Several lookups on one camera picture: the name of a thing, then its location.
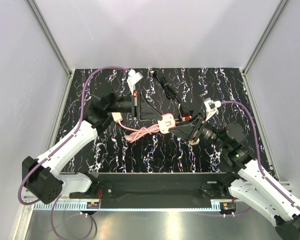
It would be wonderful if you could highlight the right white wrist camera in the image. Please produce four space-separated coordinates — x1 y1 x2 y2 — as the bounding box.
204 98 221 122

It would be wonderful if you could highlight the pink cable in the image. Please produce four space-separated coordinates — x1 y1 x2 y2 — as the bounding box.
116 119 162 144

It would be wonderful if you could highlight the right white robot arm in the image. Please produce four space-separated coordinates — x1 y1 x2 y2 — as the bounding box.
168 116 300 240

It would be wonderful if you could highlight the white pink power strip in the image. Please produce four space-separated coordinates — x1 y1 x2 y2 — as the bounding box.
111 112 123 123

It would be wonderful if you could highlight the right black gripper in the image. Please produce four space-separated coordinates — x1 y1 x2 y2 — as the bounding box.
168 111 230 150

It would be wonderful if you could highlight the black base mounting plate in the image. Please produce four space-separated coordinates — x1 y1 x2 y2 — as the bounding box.
69 172 239 200

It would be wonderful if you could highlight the grey cable duct rail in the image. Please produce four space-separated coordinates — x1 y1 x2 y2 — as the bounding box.
34 199 221 213

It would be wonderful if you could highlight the black bundled cable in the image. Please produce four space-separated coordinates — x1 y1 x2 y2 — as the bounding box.
149 69 182 103

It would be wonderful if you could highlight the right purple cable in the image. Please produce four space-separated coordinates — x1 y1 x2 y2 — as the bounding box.
199 100 300 218

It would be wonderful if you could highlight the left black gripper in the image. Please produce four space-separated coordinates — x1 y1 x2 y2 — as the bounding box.
106 89 163 121

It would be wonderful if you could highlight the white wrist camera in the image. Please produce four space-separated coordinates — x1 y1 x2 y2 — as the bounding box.
204 98 221 122
127 69 143 95

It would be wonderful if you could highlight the beige red power strip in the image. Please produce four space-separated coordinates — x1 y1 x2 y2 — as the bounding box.
178 102 202 145

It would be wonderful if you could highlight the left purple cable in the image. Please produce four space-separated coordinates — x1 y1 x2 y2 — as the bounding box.
18 65 132 240

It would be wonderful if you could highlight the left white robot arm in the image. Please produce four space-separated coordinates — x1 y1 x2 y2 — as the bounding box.
21 90 163 204

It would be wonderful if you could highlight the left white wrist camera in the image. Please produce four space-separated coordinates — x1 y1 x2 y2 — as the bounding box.
127 69 143 95

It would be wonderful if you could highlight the purple cable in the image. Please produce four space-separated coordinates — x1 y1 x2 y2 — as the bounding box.
199 100 300 218
18 65 132 240

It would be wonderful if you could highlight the pink plug adapter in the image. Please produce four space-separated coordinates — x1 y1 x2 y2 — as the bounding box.
157 113 180 134

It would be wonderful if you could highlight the black smart plug adapter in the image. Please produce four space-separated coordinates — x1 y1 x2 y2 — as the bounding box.
179 103 194 115

